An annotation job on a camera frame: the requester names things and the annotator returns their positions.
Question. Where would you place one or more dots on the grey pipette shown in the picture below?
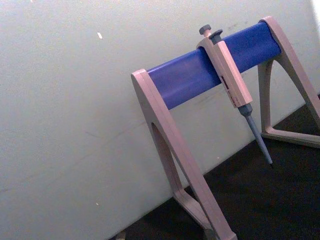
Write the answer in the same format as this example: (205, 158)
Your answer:
(231, 72)

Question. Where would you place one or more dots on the black table cloth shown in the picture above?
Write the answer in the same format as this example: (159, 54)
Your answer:
(262, 200)

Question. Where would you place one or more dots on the grey stand with blue bar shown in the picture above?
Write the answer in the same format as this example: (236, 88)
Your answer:
(185, 77)

